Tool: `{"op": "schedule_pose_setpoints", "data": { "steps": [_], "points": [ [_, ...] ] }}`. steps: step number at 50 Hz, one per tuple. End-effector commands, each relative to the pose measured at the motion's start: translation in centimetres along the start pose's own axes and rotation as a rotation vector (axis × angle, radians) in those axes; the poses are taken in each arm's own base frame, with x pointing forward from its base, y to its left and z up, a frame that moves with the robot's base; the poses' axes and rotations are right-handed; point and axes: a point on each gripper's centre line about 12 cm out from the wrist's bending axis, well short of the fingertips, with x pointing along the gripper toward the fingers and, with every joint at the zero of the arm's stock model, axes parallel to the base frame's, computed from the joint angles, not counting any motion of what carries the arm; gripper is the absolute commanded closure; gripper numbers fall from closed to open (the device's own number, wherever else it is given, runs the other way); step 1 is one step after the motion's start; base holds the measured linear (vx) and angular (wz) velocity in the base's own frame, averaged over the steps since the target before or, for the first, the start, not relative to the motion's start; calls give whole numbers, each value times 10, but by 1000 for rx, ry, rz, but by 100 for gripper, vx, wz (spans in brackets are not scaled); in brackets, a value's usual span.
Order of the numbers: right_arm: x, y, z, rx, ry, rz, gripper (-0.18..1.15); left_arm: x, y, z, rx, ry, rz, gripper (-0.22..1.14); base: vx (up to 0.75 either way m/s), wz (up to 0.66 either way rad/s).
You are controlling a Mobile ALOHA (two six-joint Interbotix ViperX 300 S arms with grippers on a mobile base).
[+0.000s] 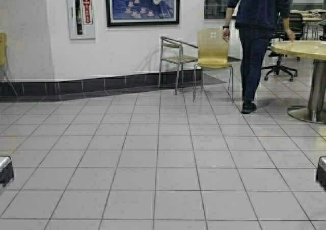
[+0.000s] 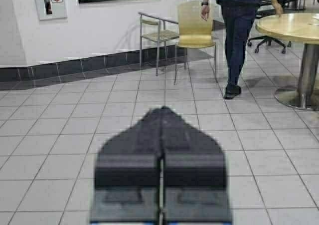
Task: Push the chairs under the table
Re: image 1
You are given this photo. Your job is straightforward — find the person in dark clothes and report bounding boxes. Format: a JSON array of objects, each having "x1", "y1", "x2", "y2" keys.
[{"x1": 224, "y1": 0, "x2": 290, "y2": 114}]

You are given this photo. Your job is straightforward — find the metal frame chair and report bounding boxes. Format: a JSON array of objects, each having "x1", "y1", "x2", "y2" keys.
[{"x1": 158, "y1": 36, "x2": 198, "y2": 95}]

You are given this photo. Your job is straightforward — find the right robot base block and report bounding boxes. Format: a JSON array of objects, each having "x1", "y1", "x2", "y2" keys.
[{"x1": 316, "y1": 156, "x2": 326, "y2": 189}]

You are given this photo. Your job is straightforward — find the framed blue picture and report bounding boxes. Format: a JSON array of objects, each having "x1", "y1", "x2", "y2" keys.
[{"x1": 106, "y1": 0, "x2": 180, "y2": 27}]

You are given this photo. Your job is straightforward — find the round yellow table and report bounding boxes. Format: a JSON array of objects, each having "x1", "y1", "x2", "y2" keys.
[{"x1": 271, "y1": 40, "x2": 325, "y2": 124}]

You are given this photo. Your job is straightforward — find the person's right hand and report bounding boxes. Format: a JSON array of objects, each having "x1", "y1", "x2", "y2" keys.
[{"x1": 285, "y1": 29, "x2": 295, "y2": 42}]

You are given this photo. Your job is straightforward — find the yellow chair at left edge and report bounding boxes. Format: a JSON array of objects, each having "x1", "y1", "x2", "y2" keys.
[{"x1": 1, "y1": 33, "x2": 18, "y2": 96}]

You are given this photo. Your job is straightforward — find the person's left hand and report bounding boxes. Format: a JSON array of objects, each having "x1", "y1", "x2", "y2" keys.
[{"x1": 222, "y1": 28, "x2": 230, "y2": 42}]

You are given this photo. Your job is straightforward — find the yellow wooden chair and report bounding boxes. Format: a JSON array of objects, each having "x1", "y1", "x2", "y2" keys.
[{"x1": 193, "y1": 28, "x2": 234, "y2": 101}]

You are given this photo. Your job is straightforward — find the black office chair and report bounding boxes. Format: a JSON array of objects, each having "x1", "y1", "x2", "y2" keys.
[{"x1": 261, "y1": 13, "x2": 303, "y2": 82}]

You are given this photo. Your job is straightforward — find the fire extinguisher cabinet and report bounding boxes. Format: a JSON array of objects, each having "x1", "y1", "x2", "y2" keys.
[{"x1": 67, "y1": 0, "x2": 96, "y2": 40}]

